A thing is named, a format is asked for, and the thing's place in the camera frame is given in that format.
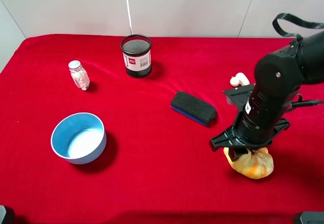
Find white thin pole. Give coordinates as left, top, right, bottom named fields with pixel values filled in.
left=126, top=0, right=133, bottom=35

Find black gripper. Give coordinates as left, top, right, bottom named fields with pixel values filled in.
left=210, top=118, right=291, bottom=162

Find orange pumpkin-shaped bread toy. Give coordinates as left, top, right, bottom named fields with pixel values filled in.
left=223, top=147, right=274, bottom=179

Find blue bowl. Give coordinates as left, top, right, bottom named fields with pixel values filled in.
left=51, top=113, right=107, bottom=165

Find black and blue eraser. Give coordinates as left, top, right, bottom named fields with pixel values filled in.
left=171, top=91, right=217, bottom=126

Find black mesh pen holder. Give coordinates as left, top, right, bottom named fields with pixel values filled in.
left=120, top=34, right=152, bottom=78

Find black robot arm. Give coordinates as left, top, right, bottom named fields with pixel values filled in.
left=210, top=32, right=323, bottom=161

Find black flat strap cable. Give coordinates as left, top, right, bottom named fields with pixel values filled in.
left=272, top=13, right=324, bottom=42

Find small white duck toy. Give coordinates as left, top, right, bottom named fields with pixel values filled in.
left=230, top=72, right=250, bottom=87

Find clear bottle of white pills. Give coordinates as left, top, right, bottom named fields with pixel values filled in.
left=68, top=60, right=90, bottom=91

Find red table cloth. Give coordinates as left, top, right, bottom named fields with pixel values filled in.
left=1, top=34, right=323, bottom=223

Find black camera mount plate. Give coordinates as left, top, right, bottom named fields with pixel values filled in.
left=222, top=84, right=255, bottom=111

